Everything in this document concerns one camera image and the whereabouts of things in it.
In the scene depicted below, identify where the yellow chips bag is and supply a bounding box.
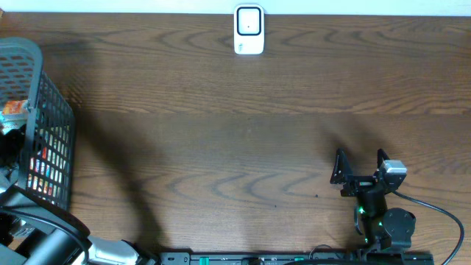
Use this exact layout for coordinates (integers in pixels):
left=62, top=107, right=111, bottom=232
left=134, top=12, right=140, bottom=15
left=26, top=125, right=72, bottom=208

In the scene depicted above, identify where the white barcode scanner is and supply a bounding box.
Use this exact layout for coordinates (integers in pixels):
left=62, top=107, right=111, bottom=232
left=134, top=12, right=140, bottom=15
left=233, top=4, right=265, bottom=55

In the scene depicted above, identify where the orange snack packet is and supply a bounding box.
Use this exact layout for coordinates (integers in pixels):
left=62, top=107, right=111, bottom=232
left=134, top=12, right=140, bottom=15
left=1, top=100, right=29, bottom=116

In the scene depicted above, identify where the grey plastic shopping basket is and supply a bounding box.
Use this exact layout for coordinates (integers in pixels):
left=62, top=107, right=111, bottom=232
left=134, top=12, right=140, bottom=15
left=1, top=38, right=76, bottom=210

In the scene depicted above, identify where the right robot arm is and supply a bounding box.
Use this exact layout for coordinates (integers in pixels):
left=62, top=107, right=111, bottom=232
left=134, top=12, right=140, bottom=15
left=330, top=149, right=416, bottom=258

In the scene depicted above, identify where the mint green wipes packet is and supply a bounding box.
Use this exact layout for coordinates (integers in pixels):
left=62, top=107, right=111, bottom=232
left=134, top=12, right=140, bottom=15
left=1, top=113, right=28, bottom=135

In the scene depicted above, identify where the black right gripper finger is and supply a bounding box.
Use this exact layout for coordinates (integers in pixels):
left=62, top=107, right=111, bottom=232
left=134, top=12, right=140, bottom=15
left=330, top=149, right=353, bottom=184
left=377, top=149, right=389, bottom=169

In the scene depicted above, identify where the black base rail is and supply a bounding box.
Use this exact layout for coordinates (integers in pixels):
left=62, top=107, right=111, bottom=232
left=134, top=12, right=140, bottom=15
left=160, top=249, right=434, bottom=265

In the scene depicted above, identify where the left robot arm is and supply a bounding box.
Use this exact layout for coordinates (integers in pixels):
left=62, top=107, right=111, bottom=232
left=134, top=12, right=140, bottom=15
left=1, top=185, right=353, bottom=265

